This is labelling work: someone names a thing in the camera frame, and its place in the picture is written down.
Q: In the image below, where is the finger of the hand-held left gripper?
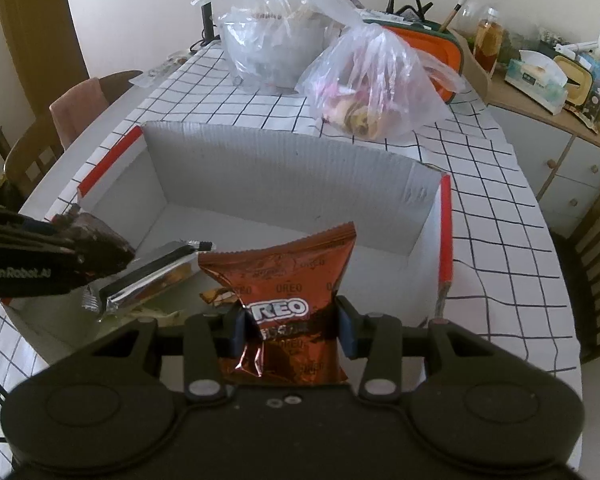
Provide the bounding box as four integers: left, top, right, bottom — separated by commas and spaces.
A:
0, 202, 76, 242
0, 232, 133, 281

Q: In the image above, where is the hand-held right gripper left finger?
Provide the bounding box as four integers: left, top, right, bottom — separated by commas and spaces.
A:
87, 305, 253, 403

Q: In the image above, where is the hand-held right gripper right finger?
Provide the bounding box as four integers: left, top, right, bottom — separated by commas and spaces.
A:
335, 296, 501, 403

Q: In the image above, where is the dark snack packet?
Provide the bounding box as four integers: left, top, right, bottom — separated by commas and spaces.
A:
72, 214, 133, 261

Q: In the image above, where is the silver snack packet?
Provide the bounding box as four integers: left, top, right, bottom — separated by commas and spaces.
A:
81, 240, 216, 317

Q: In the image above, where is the brown cookie packet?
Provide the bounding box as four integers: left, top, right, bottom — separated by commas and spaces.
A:
198, 221, 357, 386

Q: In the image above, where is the cream snack packet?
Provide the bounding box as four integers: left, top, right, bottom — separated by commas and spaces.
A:
97, 305, 188, 327

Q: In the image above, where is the red cardboard box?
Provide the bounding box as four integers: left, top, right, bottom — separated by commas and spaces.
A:
0, 121, 453, 361

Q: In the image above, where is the pink cloth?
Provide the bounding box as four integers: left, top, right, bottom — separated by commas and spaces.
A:
49, 79, 106, 151

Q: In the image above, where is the checked white tablecloth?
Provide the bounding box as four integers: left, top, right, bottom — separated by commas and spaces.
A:
0, 42, 581, 461

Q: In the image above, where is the brown wooden door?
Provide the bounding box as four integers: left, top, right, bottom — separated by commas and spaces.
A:
0, 0, 88, 126

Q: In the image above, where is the white power strip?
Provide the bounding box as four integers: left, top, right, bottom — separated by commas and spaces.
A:
130, 52, 188, 88

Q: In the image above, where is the pink-filled plastic bag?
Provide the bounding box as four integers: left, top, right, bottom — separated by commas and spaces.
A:
296, 24, 468, 141

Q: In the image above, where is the wooden slatted chair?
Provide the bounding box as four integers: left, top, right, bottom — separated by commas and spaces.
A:
550, 165, 600, 366

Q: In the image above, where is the large clear plastic bag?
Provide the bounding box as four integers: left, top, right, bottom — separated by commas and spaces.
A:
191, 0, 366, 95

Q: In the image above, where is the white cabinet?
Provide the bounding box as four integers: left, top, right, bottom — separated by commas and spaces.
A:
460, 30, 600, 238

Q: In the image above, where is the orange container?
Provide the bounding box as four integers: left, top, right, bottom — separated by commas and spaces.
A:
362, 17, 468, 103

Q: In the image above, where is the green tissue box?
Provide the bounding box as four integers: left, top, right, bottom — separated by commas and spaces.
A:
505, 50, 568, 113

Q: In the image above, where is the amber liquid glass jar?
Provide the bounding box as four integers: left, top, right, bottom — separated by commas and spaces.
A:
474, 7, 503, 73

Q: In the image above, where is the paintbrush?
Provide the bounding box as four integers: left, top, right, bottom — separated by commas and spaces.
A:
440, 0, 468, 31

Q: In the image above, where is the yellow case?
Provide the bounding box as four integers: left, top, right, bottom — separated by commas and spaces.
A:
552, 54, 593, 108

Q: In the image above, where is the large clear glass jar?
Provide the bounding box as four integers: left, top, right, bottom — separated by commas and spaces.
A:
452, 0, 487, 36

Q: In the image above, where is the blue printed packet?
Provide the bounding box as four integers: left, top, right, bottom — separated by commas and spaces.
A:
582, 55, 600, 121

